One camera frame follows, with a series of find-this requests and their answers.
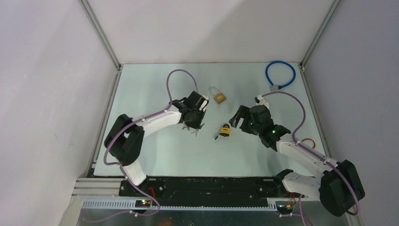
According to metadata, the silver key bunch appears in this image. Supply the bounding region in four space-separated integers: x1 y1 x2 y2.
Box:
182 123 205 137

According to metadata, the yellow padlock black shackle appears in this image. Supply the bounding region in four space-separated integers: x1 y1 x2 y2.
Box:
219 124 231 137

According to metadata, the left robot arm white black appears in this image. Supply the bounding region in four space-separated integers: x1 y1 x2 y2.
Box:
104 91 209 196

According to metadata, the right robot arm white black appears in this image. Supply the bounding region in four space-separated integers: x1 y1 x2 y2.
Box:
229 105 365 217

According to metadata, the brass padlock silver shackle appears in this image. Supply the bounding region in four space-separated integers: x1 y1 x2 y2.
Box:
209 87 227 104

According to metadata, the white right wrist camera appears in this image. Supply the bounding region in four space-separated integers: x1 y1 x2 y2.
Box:
255 95 270 109

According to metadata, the blue cable lock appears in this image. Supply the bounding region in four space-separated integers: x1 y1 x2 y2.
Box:
264 60 297 92

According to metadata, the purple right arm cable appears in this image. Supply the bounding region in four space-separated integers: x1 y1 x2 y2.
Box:
261 91 360 225

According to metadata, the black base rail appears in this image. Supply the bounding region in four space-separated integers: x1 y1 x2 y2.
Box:
138 177 291 207

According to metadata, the grey slotted cable duct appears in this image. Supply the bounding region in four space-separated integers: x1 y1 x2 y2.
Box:
81 199 277 211

